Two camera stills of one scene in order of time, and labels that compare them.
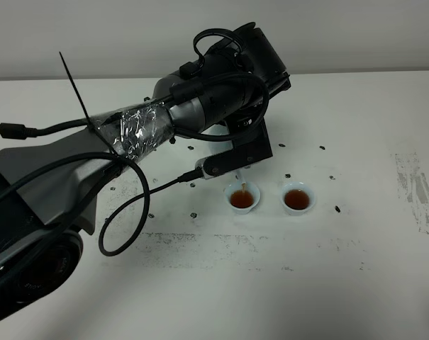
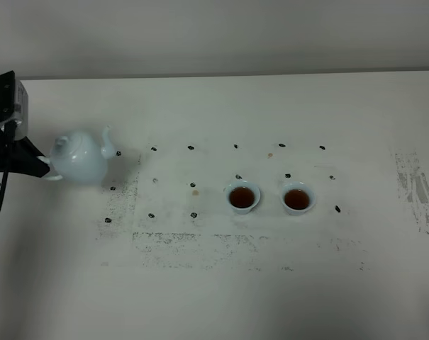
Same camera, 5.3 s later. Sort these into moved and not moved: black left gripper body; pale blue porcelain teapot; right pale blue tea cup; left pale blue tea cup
Moved: pale blue porcelain teapot; black left gripper body
Not moved: right pale blue tea cup; left pale blue tea cup
